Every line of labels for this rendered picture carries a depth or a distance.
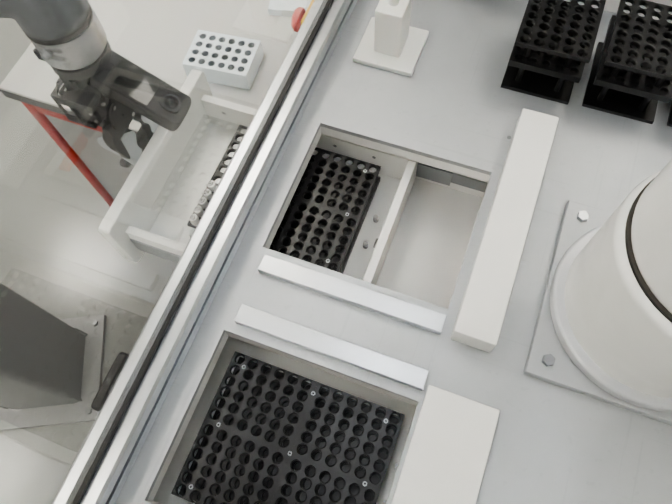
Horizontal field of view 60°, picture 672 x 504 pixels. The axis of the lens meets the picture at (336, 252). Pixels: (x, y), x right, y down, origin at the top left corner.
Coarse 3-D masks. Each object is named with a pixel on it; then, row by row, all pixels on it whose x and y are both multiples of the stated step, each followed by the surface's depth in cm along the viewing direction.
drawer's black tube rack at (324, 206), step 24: (312, 168) 83; (336, 168) 87; (312, 192) 81; (336, 192) 82; (360, 192) 82; (288, 216) 80; (312, 216) 80; (336, 216) 80; (360, 216) 80; (288, 240) 82; (312, 240) 82; (336, 240) 78; (336, 264) 77
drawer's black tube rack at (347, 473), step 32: (256, 384) 71; (288, 384) 71; (320, 384) 71; (224, 416) 70; (256, 416) 69; (288, 416) 69; (320, 416) 69; (352, 416) 69; (384, 416) 69; (224, 448) 68; (256, 448) 68; (288, 448) 68; (320, 448) 68; (352, 448) 67; (384, 448) 67; (224, 480) 67; (256, 480) 70; (288, 480) 69; (320, 480) 66; (352, 480) 66
